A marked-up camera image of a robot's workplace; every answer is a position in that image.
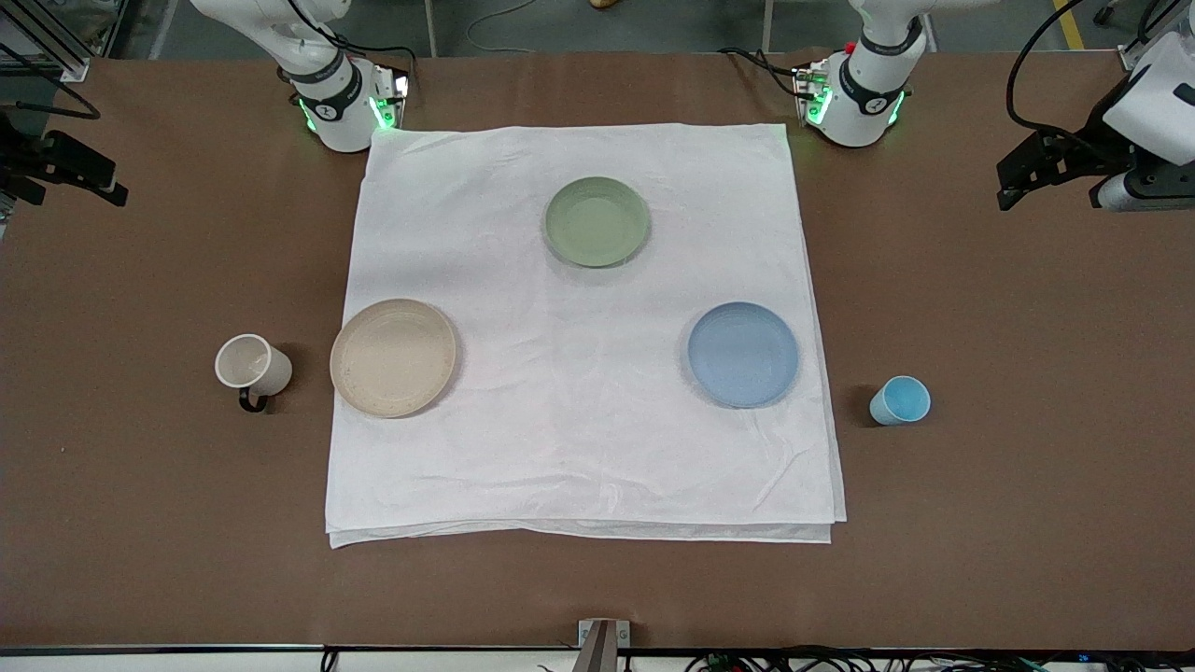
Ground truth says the black left arm base cable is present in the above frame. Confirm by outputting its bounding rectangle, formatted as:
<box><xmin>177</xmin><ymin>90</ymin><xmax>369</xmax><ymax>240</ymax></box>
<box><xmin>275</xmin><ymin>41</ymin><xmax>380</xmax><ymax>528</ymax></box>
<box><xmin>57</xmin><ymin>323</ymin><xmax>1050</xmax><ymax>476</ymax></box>
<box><xmin>717</xmin><ymin>46</ymin><xmax>809</xmax><ymax>98</ymax></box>

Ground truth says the black right arm base cable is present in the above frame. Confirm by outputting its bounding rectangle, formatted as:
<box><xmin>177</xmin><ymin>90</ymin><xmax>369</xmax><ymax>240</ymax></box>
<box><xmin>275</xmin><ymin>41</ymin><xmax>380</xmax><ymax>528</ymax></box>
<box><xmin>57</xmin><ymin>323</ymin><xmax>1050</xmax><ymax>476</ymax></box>
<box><xmin>286</xmin><ymin>0</ymin><xmax>419</xmax><ymax>92</ymax></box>

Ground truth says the aluminium frame profile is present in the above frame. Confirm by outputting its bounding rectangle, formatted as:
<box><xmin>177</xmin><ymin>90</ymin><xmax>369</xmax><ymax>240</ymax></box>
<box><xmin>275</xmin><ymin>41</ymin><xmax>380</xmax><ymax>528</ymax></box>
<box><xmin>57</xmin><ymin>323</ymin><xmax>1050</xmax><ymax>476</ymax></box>
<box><xmin>0</xmin><ymin>0</ymin><xmax>127</xmax><ymax>85</ymax></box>

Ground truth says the green plate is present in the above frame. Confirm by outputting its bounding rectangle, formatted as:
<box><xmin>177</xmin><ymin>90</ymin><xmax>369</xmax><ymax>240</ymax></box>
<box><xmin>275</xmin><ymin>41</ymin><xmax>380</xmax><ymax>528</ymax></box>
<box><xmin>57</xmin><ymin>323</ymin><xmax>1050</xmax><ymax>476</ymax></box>
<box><xmin>542</xmin><ymin>175</ymin><xmax>653</xmax><ymax>270</ymax></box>

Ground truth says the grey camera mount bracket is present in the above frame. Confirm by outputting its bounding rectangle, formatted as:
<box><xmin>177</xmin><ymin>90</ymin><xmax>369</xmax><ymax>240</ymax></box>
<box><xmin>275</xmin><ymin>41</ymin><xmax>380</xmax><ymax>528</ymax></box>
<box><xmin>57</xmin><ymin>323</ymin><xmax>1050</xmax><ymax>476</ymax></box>
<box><xmin>576</xmin><ymin>618</ymin><xmax>632</xmax><ymax>672</ymax></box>

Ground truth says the beige gray plate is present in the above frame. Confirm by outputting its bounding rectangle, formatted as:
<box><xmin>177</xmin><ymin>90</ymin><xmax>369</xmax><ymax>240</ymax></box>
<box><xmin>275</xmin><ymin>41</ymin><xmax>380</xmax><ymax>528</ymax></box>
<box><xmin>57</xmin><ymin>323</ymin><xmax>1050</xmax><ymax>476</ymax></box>
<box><xmin>329</xmin><ymin>298</ymin><xmax>459</xmax><ymax>419</ymax></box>

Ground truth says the black arm base cable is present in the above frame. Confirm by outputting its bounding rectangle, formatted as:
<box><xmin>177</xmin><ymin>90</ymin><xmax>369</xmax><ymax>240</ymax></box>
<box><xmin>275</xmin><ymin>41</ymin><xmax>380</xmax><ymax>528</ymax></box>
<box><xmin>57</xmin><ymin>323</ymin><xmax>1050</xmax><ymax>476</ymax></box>
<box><xmin>286</xmin><ymin>0</ymin><xmax>419</xmax><ymax>92</ymax></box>
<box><xmin>717</xmin><ymin>46</ymin><xmax>809</xmax><ymax>98</ymax></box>

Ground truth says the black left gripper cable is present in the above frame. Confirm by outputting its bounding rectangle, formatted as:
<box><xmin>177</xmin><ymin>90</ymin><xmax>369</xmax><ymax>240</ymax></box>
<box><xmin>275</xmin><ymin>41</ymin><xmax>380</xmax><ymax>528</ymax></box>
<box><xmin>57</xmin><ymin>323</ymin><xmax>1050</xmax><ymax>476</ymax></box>
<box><xmin>1005</xmin><ymin>0</ymin><xmax>1112</xmax><ymax>150</ymax></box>

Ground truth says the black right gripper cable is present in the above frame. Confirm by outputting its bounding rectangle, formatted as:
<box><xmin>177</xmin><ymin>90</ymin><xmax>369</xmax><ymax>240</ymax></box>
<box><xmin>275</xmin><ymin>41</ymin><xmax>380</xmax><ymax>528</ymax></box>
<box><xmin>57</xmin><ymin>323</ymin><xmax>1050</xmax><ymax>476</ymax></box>
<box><xmin>0</xmin><ymin>78</ymin><xmax>103</xmax><ymax>122</ymax></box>

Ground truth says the blue cup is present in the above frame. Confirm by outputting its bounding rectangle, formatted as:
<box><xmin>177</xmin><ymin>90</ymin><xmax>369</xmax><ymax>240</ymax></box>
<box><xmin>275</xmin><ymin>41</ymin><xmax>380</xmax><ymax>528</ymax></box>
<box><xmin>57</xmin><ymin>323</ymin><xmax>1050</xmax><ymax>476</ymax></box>
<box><xmin>869</xmin><ymin>375</ymin><xmax>933</xmax><ymax>427</ymax></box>

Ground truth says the white mug with black handle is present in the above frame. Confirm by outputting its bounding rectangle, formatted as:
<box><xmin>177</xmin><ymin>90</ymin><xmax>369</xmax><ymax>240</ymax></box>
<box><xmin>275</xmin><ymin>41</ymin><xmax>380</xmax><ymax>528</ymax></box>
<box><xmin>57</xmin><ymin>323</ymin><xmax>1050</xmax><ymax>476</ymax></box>
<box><xmin>214</xmin><ymin>333</ymin><xmax>294</xmax><ymax>414</ymax></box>

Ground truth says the blue plate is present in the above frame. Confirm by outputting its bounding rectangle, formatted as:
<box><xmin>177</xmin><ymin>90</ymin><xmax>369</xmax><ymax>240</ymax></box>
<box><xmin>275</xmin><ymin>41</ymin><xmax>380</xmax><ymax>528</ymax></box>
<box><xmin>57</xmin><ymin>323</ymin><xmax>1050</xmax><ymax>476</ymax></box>
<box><xmin>687</xmin><ymin>301</ymin><xmax>801</xmax><ymax>410</ymax></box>

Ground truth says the white cloth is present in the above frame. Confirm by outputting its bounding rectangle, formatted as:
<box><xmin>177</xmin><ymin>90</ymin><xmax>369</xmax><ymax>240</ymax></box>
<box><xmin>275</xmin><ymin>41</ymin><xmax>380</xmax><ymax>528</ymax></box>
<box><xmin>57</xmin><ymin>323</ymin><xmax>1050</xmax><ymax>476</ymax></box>
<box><xmin>324</xmin><ymin>123</ymin><xmax>849</xmax><ymax>550</ymax></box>

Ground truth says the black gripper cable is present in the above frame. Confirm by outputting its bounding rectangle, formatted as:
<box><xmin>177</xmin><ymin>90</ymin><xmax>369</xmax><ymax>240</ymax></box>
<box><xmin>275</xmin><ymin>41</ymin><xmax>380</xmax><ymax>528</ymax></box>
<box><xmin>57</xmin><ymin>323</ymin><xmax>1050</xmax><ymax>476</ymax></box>
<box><xmin>0</xmin><ymin>78</ymin><xmax>103</xmax><ymax>122</ymax></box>
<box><xmin>1005</xmin><ymin>0</ymin><xmax>1112</xmax><ymax>150</ymax></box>

